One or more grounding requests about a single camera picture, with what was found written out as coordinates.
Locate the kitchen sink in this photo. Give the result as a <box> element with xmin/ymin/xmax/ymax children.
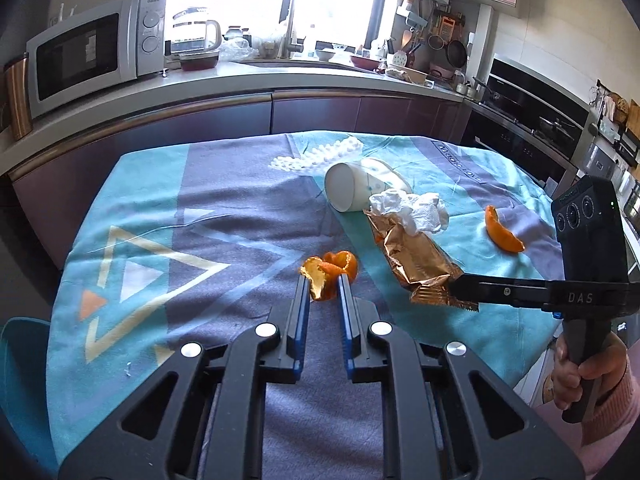
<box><xmin>240</xmin><ymin>57</ymin><xmax>351</xmax><ymax>71</ymax></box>

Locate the black integrated stove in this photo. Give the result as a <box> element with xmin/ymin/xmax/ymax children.
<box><xmin>460</xmin><ymin>54</ymin><xmax>601</xmax><ymax>198</ymax></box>

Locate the metal storage rack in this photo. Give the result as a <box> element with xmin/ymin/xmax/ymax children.
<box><xmin>570</xmin><ymin>80</ymin><xmax>640</xmax><ymax>241</ymax></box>

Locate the crumpled dotted paper cup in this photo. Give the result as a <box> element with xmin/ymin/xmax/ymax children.
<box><xmin>360</xmin><ymin>157</ymin><xmax>413</xmax><ymax>196</ymax></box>

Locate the teal plastic bin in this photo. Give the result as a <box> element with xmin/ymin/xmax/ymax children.
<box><xmin>0</xmin><ymin>316</ymin><xmax>52</xmax><ymax>461</ymax></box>

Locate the wall utensil shelf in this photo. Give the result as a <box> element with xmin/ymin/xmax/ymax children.
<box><xmin>397</xmin><ymin>0</ymin><xmax>428</xmax><ymax>28</ymax></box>

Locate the kitchen counter with cabinets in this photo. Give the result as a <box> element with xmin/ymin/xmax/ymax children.
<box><xmin>0</xmin><ymin>57</ymin><xmax>476</xmax><ymax>271</ymax></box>

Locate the dotted white paper cup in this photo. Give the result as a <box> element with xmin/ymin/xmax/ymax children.
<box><xmin>324</xmin><ymin>161</ymin><xmax>375</xmax><ymax>213</ymax></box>

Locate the gold snack wrapper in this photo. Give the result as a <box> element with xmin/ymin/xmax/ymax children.
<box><xmin>364</xmin><ymin>209</ymin><xmax>481</xmax><ymax>313</ymax></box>

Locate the silver microwave oven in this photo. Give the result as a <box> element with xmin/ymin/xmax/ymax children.
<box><xmin>26</xmin><ymin>0</ymin><xmax>168</xmax><ymax>121</ymax></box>

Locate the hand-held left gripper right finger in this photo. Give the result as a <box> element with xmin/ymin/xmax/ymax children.
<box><xmin>337</xmin><ymin>272</ymin><xmax>586</xmax><ymax>480</ymax></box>

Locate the dark red lidded container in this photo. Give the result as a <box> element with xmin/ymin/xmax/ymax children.
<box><xmin>178</xmin><ymin>51</ymin><xmax>221</xmax><ymax>72</ymax></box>

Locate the teal printed tablecloth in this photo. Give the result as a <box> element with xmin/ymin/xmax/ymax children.
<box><xmin>47</xmin><ymin>130</ymin><xmax>563</xmax><ymax>480</ymax></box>

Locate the person's right hand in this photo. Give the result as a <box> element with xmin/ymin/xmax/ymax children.
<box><xmin>552</xmin><ymin>334</ymin><xmax>628</xmax><ymax>413</ymax></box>

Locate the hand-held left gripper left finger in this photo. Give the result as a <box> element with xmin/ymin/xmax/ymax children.
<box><xmin>57</xmin><ymin>275</ymin><xmax>311</xmax><ymax>480</ymax></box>

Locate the orange peel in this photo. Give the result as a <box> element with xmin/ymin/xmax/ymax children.
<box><xmin>299</xmin><ymin>249</ymin><xmax>360</xmax><ymax>302</ymax></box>
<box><xmin>483</xmin><ymin>205</ymin><xmax>526</xmax><ymax>253</ymax></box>

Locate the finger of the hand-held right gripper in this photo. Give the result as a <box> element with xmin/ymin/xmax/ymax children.
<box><xmin>447</xmin><ymin>273</ymin><xmax>551</xmax><ymax>311</ymax></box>

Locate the white foam net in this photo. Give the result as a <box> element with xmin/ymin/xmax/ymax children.
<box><xmin>270</xmin><ymin>137</ymin><xmax>363</xmax><ymax>175</ymax></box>

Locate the clear plastic bag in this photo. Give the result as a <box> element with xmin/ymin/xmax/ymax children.
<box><xmin>220</xmin><ymin>25</ymin><xmax>291</xmax><ymax>61</ymax></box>

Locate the copper thermos tumbler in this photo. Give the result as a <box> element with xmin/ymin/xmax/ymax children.
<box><xmin>4</xmin><ymin>52</ymin><xmax>33</xmax><ymax>142</ymax></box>

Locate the crumpled white tissue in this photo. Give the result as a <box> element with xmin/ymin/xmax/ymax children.
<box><xmin>369</xmin><ymin>189</ymin><xmax>451</xmax><ymax>236</ymax></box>

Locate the person's right forearm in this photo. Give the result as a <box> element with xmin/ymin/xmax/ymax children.
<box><xmin>530</xmin><ymin>355</ymin><xmax>640</xmax><ymax>480</ymax></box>

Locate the steel kitchen faucet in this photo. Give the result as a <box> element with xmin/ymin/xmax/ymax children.
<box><xmin>282</xmin><ymin>0</ymin><xmax>306</xmax><ymax>60</ymax></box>

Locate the glass electric kettle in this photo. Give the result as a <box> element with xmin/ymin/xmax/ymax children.
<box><xmin>170</xmin><ymin>7</ymin><xmax>222</xmax><ymax>56</ymax></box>

